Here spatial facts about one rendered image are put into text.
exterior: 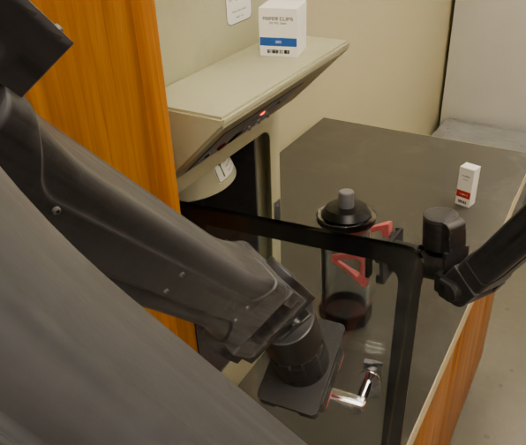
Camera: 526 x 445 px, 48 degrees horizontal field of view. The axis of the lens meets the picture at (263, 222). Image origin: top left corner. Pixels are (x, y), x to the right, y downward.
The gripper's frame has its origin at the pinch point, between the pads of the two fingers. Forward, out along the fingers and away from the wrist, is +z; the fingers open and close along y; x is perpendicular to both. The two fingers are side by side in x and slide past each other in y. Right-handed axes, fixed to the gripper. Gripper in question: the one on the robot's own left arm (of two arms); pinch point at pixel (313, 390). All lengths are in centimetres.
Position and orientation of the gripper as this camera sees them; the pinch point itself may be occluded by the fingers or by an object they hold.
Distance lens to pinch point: 72.2
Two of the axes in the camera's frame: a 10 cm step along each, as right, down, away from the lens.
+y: -3.6, 8.0, -4.8
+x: 9.1, 1.9, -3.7
